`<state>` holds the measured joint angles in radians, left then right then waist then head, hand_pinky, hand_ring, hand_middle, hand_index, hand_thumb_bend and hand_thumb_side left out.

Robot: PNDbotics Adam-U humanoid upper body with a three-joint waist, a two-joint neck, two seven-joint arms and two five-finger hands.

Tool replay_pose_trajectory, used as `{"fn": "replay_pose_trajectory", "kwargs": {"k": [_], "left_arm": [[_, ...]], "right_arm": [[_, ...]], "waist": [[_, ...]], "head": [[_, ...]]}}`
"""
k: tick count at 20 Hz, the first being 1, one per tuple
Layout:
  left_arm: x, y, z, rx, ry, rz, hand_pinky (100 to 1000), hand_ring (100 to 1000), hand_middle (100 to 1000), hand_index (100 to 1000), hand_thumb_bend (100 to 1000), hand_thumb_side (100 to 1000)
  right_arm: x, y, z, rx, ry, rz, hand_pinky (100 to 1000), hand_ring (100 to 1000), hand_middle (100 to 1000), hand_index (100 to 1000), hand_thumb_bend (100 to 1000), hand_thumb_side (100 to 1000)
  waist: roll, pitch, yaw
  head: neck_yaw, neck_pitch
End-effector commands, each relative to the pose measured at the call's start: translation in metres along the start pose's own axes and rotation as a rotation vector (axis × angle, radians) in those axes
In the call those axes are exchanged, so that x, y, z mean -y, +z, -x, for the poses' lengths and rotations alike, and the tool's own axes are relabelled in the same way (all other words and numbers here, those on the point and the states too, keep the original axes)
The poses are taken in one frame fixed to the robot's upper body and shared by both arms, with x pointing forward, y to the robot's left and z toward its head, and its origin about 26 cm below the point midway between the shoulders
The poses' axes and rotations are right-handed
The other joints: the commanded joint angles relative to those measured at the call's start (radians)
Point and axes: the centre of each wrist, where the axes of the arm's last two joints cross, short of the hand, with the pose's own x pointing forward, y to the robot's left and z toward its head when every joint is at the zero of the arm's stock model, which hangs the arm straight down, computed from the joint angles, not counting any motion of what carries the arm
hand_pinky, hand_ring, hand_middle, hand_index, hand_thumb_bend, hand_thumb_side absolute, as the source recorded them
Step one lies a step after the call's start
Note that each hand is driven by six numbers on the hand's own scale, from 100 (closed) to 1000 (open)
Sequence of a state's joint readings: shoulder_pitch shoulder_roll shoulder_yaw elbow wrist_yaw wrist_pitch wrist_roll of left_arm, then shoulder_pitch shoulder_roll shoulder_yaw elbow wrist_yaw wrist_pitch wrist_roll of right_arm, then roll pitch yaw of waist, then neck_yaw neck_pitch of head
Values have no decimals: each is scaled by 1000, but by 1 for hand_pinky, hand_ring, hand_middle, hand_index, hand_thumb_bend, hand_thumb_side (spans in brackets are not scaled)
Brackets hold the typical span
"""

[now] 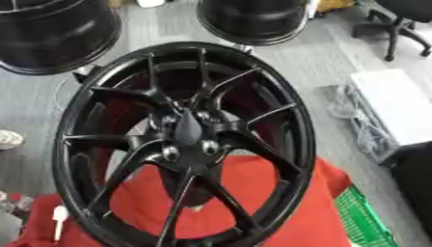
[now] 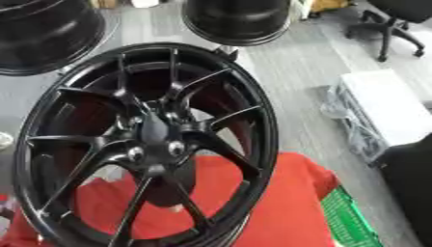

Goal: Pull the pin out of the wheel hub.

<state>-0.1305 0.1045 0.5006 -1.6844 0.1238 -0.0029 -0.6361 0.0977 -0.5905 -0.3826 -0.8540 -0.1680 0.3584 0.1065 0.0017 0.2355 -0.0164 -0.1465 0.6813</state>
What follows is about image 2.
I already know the green plastic crate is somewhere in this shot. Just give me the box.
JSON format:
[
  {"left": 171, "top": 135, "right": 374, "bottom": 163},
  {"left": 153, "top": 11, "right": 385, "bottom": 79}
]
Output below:
[{"left": 318, "top": 184, "right": 389, "bottom": 247}]

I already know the white box in plastic wrap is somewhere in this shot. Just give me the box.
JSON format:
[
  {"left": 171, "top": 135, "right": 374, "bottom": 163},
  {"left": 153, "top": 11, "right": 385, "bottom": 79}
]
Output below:
[{"left": 320, "top": 69, "right": 432, "bottom": 166}]

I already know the black spoked wheel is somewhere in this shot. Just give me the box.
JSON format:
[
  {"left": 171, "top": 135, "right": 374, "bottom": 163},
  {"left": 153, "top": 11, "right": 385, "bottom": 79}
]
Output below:
[{"left": 12, "top": 41, "right": 283, "bottom": 247}]

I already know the black wheel rim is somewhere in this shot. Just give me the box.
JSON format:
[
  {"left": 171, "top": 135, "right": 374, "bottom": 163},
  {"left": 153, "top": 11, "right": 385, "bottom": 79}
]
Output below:
[
  {"left": 0, "top": 0, "right": 110, "bottom": 77},
  {"left": 180, "top": 0, "right": 296, "bottom": 47}
]

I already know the black office chair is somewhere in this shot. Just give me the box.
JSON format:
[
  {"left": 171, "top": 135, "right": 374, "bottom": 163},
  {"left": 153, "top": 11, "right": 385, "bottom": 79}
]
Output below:
[{"left": 344, "top": 0, "right": 432, "bottom": 63}]

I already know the black bag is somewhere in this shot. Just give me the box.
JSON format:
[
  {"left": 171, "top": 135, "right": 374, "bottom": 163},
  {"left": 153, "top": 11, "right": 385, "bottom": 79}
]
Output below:
[{"left": 374, "top": 132, "right": 432, "bottom": 247}]

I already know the white hub pin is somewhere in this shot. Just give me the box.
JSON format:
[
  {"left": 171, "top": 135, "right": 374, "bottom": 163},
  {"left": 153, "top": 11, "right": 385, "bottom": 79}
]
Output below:
[
  {"left": 167, "top": 140, "right": 188, "bottom": 157},
  {"left": 126, "top": 147, "right": 148, "bottom": 163}
]

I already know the tan cardboard box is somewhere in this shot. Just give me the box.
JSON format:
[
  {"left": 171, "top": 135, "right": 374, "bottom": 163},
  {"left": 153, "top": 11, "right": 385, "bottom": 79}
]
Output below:
[{"left": 310, "top": 0, "right": 351, "bottom": 14}]

